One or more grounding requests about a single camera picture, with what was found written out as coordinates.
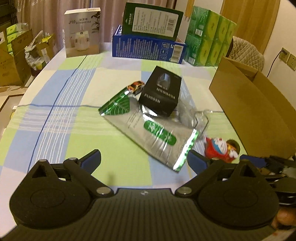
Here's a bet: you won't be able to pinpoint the red Doraemon toy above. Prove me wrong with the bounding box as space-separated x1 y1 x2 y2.
205 137 240 163

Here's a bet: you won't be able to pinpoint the silver green foil pouch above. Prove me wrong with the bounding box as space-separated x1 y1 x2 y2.
98 89 199 172

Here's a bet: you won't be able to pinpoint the clear plastic bag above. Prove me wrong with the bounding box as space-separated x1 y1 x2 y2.
170 80 210 136

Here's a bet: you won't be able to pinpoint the brown cardboard box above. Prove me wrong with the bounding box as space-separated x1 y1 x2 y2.
209 57 295 159

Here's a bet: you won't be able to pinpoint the black Flyco box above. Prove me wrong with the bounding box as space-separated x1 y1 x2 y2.
138 66 182 117

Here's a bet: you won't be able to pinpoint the small toy car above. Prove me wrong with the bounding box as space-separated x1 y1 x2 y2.
127 81 145 95

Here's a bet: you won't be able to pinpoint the person's right hand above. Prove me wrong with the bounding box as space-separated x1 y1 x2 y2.
271 207 296 229

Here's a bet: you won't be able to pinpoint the checkered tablecloth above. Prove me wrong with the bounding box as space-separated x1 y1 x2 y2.
1 43 238 235

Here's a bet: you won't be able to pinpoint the cardboard boxes on floor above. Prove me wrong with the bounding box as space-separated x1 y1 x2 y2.
1 23 33 87

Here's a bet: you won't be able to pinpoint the quilted beige chair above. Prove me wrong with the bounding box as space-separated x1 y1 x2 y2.
226 36 265 71

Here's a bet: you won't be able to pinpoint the blue product box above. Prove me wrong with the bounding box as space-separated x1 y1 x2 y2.
112 25 186 64

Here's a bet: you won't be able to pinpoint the green tissue pack stack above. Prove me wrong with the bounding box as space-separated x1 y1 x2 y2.
185 6 237 67

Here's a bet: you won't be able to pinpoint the white humidifier box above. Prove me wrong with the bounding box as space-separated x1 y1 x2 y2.
64 8 101 58

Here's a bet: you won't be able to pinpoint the pink curtain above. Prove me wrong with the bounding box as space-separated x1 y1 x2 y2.
15 1 190 48

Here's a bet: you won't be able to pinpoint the wooden door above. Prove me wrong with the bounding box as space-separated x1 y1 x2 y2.
220 0 280 54

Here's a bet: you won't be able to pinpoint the green product box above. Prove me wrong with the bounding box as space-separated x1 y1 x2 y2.
122 3 184 42

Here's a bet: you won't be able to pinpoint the black power cord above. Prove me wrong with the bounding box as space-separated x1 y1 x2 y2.
267 51 285 78

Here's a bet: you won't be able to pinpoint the wall socket with plug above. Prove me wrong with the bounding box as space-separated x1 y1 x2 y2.
279 47 290 63

